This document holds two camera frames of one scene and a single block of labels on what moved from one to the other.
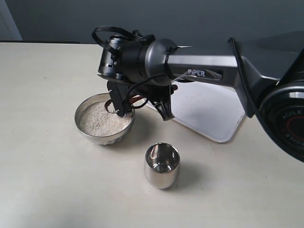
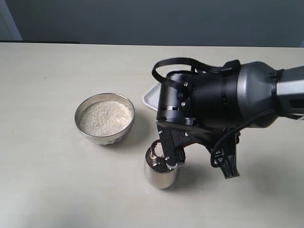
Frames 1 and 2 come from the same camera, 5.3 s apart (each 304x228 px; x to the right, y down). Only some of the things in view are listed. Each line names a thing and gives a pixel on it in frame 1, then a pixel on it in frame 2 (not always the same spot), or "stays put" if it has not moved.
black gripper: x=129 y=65 → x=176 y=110
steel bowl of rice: x=97 y=125 stays put
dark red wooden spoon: x=108 y=109 → x=157 y=150
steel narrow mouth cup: x=162 y=165 stays put
